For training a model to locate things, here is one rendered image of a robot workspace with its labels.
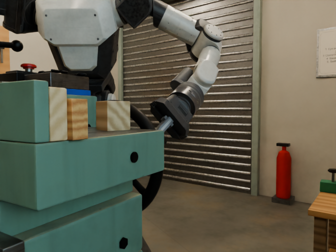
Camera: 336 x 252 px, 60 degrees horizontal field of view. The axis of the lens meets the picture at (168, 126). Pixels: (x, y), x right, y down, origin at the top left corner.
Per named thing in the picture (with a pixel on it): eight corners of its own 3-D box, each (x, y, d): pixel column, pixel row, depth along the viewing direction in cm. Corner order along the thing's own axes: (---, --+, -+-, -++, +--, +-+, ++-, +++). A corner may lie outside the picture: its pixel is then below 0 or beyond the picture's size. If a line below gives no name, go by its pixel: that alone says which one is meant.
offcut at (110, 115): (96, 129, 43) (95, 101, 43) (118, 128, 45) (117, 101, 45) (107, 131, 40) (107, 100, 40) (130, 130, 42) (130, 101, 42)
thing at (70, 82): (90, 95, 62) (90, 69, 62) (45, 93, 53) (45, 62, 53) (51, 97, 69) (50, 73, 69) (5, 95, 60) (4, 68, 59)
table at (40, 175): (195, 161, 51) (195, 126, 51) (39, 213, 25) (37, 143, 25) (2, 141, 83) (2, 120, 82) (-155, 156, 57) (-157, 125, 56)
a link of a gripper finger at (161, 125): (152, 136, 72) (164, 123, 76) (160, 131, 70) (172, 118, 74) (148, 131, 72) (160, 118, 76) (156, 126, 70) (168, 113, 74)
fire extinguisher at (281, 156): (294, 200, 301) (296, 143, 297) (290, 205, 285) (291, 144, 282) (276, 197, 311) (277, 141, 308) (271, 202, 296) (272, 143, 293)
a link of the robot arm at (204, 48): (205, 86, 101) (215, 59, 114) (221, 65, 94) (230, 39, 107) (178, 71, 100) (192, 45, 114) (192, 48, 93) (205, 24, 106)
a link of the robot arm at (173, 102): (170, 145, 80) (188, 122, 88) (195, 132, 73) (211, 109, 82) (141, 110, 78) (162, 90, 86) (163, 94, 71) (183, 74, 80)
